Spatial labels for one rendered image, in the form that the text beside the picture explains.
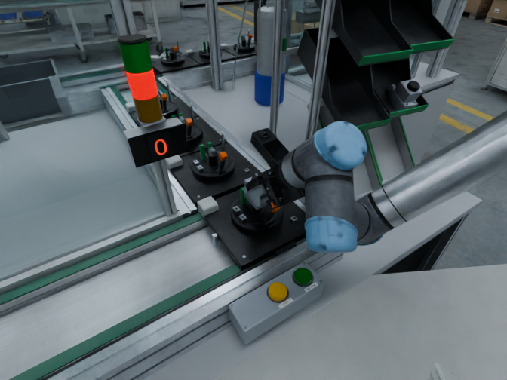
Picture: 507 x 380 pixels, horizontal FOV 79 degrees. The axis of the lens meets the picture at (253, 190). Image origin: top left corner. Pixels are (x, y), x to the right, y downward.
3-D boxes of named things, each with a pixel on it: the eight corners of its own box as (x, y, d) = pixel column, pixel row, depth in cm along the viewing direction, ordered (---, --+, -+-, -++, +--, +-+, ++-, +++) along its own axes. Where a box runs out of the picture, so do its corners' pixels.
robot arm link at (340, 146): (327, 167, 42) (325, 111, 44) (290, 185, 52) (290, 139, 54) (373, 174, 45) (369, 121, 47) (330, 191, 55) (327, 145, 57)
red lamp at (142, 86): (161, 96, 61) (156, 71, 57) (136, 102, 58) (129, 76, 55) (153, 87, 64) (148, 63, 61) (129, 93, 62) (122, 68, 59)
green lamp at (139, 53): (156, 70, 57) (151, 42, 54) (129, 75, 55) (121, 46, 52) (148, 62, 61) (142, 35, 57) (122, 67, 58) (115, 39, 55)
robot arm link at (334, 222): (373, 253, 50) (367, 187, 52) (347, 249, 41) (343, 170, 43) (327, 253, 54) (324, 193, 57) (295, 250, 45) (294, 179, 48)
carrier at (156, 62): (201, 67, 179) (198, 44, 171) (161, 75, 170) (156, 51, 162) (184, 56, 195) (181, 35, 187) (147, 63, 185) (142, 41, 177)
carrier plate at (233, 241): (318, 230, 82) (320, 225, 80) (241, 271, 72) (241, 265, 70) (267, 182, 97) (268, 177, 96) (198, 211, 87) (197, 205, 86)
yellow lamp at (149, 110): (166, 119, 64) (161, 96, 61) (142, 125, 62) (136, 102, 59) (158, 110, 67) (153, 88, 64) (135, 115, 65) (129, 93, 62)
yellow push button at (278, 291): (290, 297, 67) (290, 292, 65) (275, 306, 65) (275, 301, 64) (279, 283, 69) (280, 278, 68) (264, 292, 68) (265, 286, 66)
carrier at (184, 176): (265, 180, 98) (265, 146, 90) (195, 208, 88) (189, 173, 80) (228, 146, 114) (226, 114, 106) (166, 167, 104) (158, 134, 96)
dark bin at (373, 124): (386, 125, 77) (404, 105, 71) (342, 136, 73) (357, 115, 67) (336, 48, 87) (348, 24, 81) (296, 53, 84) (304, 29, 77)
